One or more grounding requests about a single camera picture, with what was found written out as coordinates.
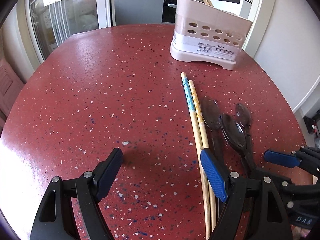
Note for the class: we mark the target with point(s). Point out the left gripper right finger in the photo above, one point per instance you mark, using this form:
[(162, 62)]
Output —
[(260, 200)]

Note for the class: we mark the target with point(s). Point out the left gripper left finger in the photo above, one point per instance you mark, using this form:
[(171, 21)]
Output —
[(55, 218)]

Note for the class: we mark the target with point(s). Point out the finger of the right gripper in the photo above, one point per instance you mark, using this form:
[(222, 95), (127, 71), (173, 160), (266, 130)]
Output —
[(308, 164), (307, 150)]

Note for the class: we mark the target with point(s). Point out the blue patterned chopstick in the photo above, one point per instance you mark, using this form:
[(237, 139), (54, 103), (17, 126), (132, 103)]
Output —
[(199, 147)]

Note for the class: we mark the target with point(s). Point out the grey kitchen counter cabinets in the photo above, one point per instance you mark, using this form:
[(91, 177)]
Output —
[(138, 12)]

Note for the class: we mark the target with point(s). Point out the dark translucent spoon middle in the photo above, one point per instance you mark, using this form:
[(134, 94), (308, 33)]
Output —
[(239, 142)]

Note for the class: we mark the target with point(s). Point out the dark translucent spoon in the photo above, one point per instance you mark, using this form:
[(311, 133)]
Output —
[(239, 142), (243, 117), (212, 117)]

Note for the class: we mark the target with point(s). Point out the dark translucent spoon upper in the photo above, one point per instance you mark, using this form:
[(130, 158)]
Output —
[(243, 117)]

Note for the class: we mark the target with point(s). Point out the yellow patterned chopstick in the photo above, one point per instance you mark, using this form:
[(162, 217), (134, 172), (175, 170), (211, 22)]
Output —
[(205, 144)]

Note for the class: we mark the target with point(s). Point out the dark translucent spoon left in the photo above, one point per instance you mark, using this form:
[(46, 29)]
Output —
[(212, 117)]

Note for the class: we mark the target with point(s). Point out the pink plastic utensil holder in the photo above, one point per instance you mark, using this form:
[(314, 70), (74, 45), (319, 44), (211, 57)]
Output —
[(204, 33)]

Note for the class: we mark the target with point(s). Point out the black built-in oven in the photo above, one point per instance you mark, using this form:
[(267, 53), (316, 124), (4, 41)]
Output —
[(169, 11)]

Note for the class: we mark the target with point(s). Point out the glass sliding door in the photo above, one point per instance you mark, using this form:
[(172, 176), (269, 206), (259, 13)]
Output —
[(51, 22)]

